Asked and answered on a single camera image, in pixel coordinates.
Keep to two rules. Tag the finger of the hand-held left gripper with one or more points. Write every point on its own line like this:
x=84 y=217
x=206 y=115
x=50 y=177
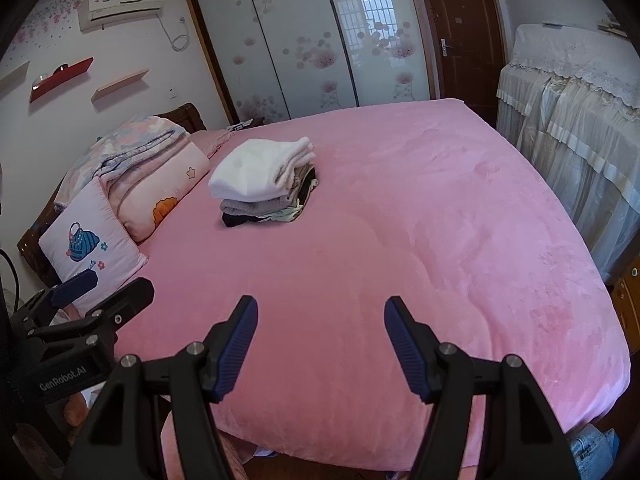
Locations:
x=75 y=285
x=130 y=300

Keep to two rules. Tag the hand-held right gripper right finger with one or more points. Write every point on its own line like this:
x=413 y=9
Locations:
x=405 y=355

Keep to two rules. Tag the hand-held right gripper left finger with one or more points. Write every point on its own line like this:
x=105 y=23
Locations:
x=235 y=355

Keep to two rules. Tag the white fluffy cardigan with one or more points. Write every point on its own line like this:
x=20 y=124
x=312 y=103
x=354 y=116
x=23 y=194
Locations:
x=250 y=170

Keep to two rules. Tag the person's left hand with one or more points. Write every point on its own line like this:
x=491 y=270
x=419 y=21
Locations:
x=76 y=410

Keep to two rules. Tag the white pillow with bag print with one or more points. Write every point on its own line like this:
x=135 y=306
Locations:
x=100 y=230

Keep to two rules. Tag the pink pillow orange print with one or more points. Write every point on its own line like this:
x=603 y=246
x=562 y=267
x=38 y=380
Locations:
x=160 y=185

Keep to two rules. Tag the pink bed blanket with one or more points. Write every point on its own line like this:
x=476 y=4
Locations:
x=400 y=235

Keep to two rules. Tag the black folded garment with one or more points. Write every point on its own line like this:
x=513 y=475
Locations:
x=235 y=220

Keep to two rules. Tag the floral folded quilt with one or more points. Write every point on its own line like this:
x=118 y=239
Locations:
x=125 y=140

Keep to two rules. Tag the small printed box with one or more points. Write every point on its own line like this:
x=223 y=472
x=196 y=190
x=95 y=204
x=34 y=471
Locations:
x=245 y=125

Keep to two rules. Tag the blue jeans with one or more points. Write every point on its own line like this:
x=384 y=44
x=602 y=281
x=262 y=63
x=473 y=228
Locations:
x=595 y=450

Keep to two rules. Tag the wooden drawer cabinet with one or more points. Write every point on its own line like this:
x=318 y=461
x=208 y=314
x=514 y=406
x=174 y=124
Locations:
x=627 y=305

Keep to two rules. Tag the white air conditioner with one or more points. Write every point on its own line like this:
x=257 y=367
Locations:
x=122 y=7

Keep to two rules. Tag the lace-covered furniture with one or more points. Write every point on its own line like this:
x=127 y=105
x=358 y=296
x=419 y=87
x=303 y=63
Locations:
x=575 y=125

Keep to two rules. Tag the wardrobe with floral sliding doors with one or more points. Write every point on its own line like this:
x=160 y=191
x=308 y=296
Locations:
x=300 y=20

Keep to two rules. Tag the brown wooden door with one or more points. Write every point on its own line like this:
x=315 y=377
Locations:
x=465 y=10

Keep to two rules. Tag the stack of books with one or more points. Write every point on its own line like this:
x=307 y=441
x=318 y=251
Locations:
x=612 y=22

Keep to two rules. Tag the beige wall shelf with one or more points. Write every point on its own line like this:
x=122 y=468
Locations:
x=120 y=87

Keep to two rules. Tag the red wall shelf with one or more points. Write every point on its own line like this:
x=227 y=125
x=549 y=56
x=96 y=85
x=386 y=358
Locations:
x=60 y=77

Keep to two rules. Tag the white wall shelf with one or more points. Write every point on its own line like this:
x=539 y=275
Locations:
x=15 y=77

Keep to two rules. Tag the pink flower wall decal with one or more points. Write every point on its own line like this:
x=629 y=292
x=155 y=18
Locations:
x=45 y=17

